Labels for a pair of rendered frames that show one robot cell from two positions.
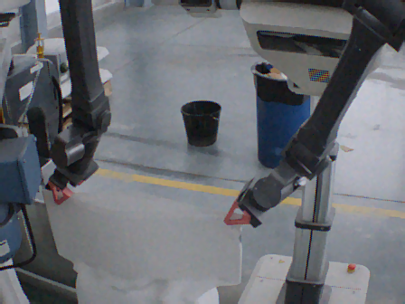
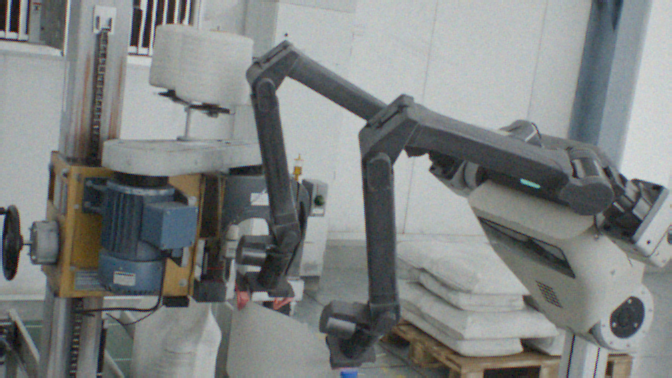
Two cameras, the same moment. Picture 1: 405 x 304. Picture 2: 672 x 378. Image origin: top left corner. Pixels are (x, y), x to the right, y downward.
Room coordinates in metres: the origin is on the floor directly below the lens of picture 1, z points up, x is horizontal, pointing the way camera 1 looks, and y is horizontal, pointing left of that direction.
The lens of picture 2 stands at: (-0.65, -1.32, 1.72)
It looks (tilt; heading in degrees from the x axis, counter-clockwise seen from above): 9 degrees down; 41
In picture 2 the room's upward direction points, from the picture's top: 8 degrees clockwise
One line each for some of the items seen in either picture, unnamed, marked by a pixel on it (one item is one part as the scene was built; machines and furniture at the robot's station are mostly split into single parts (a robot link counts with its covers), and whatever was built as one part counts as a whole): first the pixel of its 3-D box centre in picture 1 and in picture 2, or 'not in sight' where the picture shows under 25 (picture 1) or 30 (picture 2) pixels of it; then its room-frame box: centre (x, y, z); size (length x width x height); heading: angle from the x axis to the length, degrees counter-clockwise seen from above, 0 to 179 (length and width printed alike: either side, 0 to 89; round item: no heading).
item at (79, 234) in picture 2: not in sight; (120, 223); (0.83, 0.64, 1.18); 0.34 x 0.25 x 0.31; 159
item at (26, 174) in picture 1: (17, 175); (169, 229); (0.72, 0.33, 1.25); 0.10 x 0.08 x 0.12; 4
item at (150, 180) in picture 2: not in sight; (141, 176); (0.71, 0.43, 1.35); 0.12 x 0.12 x 0.04
